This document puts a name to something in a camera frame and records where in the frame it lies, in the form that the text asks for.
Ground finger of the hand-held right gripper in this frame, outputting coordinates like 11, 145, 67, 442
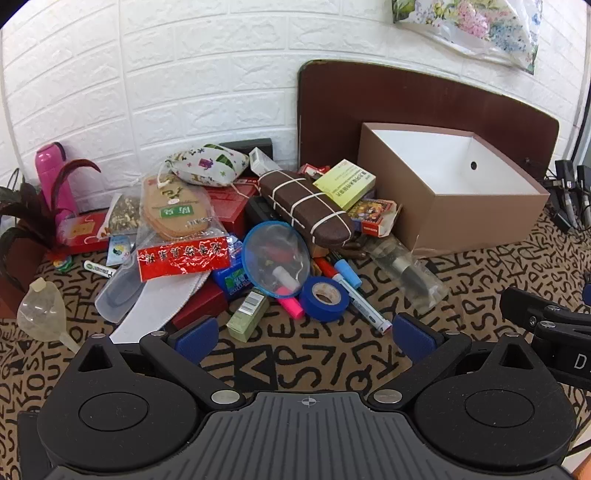
500, 286, 591, 335

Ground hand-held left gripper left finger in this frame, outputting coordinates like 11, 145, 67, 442
69, 318, 246, 411

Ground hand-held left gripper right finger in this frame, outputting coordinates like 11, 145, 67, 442
367, 312, 546, 410

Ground brown cardboard box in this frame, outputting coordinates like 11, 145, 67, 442
358, 122, 551, 258

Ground brown glasses case white stripes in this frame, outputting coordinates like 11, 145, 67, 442
257, 169, 355, 248

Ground dark red box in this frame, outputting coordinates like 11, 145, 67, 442
170, 281, 230, 331

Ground small green box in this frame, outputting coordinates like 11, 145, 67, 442
226, 287, 271, 343

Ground white insole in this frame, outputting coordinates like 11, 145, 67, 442
109, 274, 204, 345

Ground white marker with blue cap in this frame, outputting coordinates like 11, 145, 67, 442
332, 259, 394, 336

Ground letter print tablecloth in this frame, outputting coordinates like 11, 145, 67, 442
0, 203, 591, 480

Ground clear packet with metal part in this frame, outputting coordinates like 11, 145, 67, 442
364, 235, 449, 313

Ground blue-green packet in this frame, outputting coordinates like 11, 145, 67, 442
212, 257, 253, 294

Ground red packet with white print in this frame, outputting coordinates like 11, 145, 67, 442
137, 235, 232, 282

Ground clear plastic tray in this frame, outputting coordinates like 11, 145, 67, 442
95, 262, 140, 324

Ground blue tape roll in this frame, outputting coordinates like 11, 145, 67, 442
300, 275, 350, 323

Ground pink highlighter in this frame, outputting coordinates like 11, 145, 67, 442
276, 286, 306, 320

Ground small printed card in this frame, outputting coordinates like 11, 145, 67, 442
106, 235, 137, 269

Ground white tube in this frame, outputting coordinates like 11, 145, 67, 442
83, 260, 116, 278

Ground colourful card box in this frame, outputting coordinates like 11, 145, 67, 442
346, 198, 403, 239

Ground packet of round brown pads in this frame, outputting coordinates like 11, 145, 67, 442
139, 174, 219, 241

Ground clear bag of dried nuts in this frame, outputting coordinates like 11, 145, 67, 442
98, 194, 142, 241

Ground flat red gift box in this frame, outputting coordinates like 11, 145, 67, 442
57, 212, 112, 254

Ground clear plastic funnel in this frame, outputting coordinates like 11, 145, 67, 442
17, 278, 82, 354

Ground yellow-green medicine box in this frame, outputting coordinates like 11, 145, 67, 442
312, 159, 376, 213

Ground printed fabric pouch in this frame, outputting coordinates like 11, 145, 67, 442
165, 143, 250, 188

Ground small white box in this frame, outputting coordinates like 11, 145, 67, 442
249, 147, 281, 177

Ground black box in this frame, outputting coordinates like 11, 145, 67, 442
219, 137, 274, 160

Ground dark red leafy plant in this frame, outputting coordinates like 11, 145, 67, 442
0, 159, 102, 296

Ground pink thermos bottle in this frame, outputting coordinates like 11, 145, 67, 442
35, 143, 77, 228

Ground dark brown wooden board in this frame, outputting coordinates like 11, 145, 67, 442
297, 59, 561, 186

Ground floral plastic bag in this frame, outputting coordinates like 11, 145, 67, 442
392, 0, 542, 75

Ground black chargers and cables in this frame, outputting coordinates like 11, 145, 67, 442
547, 159, 591, 232

